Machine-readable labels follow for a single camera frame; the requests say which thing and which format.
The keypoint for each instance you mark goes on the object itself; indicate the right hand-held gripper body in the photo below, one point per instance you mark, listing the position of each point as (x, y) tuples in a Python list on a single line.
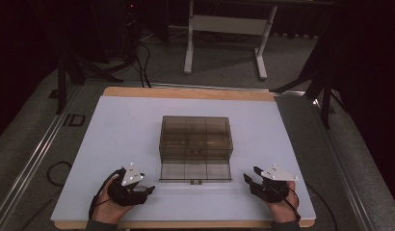
[(274, 189)]

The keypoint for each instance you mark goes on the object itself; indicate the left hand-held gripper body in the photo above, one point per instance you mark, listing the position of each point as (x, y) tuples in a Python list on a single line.
[(126, 194)]

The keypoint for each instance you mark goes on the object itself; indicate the clear brown drawer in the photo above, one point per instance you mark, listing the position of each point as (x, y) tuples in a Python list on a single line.
[(176, 171)]

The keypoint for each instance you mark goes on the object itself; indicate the clear brown drawer box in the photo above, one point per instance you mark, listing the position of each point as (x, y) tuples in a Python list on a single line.
[(195, 134)]

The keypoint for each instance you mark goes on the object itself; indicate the person's right hand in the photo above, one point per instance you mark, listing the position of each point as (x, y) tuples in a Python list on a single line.
[(284, 210)]

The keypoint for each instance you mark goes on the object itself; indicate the person's left hand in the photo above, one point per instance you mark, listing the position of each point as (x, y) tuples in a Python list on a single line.
[(107, 210)]

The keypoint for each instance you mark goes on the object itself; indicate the white table mat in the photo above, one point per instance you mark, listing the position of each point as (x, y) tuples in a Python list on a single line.
[(128, 128)]

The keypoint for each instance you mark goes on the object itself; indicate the black tripod stand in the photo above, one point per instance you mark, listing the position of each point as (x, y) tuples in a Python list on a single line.
[(325, 102), (61, 89)]

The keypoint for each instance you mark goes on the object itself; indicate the dark equipment rack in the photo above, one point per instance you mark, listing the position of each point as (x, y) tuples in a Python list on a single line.
[(130, 29)]

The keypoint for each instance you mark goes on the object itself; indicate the aluminium floor rail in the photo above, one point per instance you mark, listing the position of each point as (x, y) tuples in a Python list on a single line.
[(28, 166), (343, 166)]

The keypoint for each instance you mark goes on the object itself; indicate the white desk frame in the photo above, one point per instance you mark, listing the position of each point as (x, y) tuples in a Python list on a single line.
[(229, 25)]

